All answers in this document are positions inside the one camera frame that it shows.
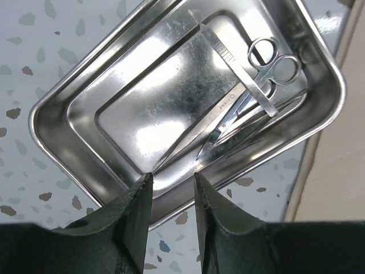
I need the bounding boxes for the small steel scissors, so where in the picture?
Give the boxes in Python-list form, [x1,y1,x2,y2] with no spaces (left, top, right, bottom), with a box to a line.
[196,37,302,159]

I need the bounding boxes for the stainless steel tray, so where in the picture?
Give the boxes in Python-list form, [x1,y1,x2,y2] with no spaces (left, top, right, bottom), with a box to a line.
[29,1,348,228]

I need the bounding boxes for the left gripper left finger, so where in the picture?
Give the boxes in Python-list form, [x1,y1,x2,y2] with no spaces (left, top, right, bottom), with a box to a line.
[1,174,153,273]

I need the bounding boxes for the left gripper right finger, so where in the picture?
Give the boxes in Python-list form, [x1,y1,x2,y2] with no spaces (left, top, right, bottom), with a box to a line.
[194,173,364,273]

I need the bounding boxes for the steel tweezers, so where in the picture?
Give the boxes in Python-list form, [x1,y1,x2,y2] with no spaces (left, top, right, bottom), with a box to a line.
[152,83,308,173]

